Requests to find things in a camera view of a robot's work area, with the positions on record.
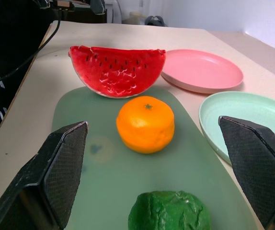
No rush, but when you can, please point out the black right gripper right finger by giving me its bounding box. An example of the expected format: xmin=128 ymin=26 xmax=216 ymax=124
xmin=218 ymin=115 xmax=275 ymax=230

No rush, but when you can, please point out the green rubber mat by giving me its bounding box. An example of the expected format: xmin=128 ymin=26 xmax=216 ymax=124
xmin=51 ymin=86 xmax=264 ymax=230

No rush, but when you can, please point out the red watermelon slice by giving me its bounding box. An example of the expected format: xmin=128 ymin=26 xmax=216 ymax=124
xmin=69 ymin=45 xmax=167 ymax=99

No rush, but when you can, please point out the orange mandarin fruit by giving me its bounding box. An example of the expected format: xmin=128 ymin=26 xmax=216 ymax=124
xmin=116 ymin=95 xmax=175 ymax=154

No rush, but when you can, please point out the cream round container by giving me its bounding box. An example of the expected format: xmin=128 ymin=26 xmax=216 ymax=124
xmin=122 ymin=11 xmax=149 ymax=25

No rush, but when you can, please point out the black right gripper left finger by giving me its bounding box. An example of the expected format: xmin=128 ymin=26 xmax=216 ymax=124
xmin=0 ymin=121 xmax=89 ymax=230

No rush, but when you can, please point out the black cable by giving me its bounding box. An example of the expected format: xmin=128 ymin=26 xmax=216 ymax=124
xmin=0 ymin=19 xmax=61 ymax=85

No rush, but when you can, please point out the green plastic toy vegetable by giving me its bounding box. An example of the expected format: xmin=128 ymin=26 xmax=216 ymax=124
xmin=128 ymin=190 xmax=211 ymax=230

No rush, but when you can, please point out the pink plate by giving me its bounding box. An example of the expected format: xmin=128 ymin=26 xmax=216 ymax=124
xmin=160 ymin=49 xmax=244 ymax=94

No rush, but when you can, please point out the person in black striped clothing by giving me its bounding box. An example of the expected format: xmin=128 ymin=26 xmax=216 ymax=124
xmin=0 ymin=0 xmax=57 ymax=126

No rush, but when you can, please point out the dark grey bag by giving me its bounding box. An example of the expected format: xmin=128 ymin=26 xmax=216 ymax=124
xmin=144 ymin=15 xmax=168 ymax=27

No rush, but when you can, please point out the mint green plate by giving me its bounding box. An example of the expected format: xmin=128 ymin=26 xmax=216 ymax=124
xmin=198 ymin=91 xmax=275 ymax=167

